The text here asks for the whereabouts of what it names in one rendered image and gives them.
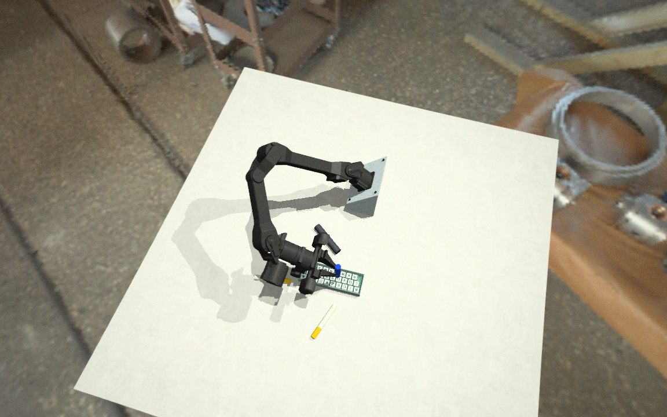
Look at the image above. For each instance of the white and yellow cylinder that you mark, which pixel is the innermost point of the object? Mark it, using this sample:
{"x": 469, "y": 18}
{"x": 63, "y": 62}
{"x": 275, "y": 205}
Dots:
{"x": 258, "y": 277}
{"x": 324, "y": 321}

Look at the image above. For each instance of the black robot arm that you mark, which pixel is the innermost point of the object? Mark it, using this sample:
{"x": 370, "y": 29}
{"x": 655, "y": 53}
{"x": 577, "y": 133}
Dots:
{"x": 264, "y": 234}

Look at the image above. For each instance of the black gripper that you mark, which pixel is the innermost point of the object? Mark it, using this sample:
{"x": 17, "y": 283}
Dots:
{"x": 307, "y": 259}

